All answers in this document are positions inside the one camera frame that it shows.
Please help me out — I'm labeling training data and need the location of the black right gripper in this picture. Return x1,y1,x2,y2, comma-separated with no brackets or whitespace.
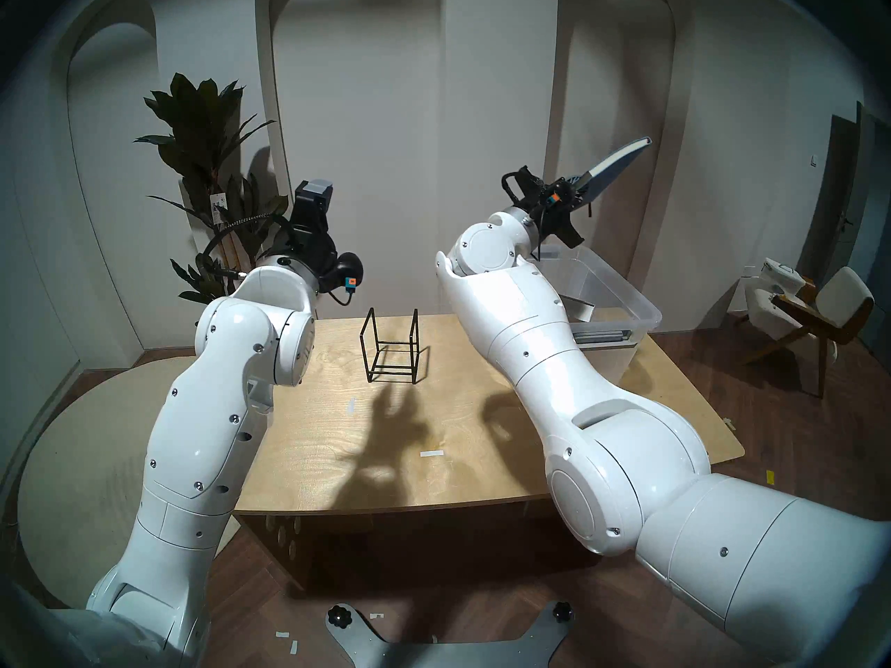
519,175,594,250

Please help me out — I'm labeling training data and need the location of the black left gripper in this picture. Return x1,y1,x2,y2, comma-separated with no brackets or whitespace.
284,218,364,292

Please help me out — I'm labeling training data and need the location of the blue paperback book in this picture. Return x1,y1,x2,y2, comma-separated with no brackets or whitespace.
574,136,653,201

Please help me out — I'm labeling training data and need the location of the clear plastic storage box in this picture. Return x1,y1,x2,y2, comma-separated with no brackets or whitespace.
536,246,663,389

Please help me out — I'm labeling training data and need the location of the dark green potted plant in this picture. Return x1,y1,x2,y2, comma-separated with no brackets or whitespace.
134,73,290,305

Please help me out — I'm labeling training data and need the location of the white boxy device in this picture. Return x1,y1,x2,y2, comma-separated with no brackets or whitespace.
761,257,805,292

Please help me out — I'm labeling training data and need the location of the dark grey door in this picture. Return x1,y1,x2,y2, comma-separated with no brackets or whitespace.
801,102,891,340

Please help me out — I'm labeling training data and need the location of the white wooden armchair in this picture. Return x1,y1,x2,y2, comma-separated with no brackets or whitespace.
741,258,874,398

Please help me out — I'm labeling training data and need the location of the beige round floor platform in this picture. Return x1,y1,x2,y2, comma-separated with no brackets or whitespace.
17,367,241,608

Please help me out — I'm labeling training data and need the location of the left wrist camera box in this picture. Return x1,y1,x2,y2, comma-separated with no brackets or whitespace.
292,179,336,218

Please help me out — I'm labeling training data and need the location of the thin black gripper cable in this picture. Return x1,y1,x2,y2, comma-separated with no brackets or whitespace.
501,164,538,205

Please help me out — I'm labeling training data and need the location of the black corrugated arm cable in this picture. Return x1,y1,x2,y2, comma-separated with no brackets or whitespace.
207,213,293,258

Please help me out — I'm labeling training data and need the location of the black wire book rack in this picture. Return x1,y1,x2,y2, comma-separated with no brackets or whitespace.
359,308,420,385

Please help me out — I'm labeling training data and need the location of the grey metal base plate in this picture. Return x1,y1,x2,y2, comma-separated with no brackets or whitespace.
326,602,575,668

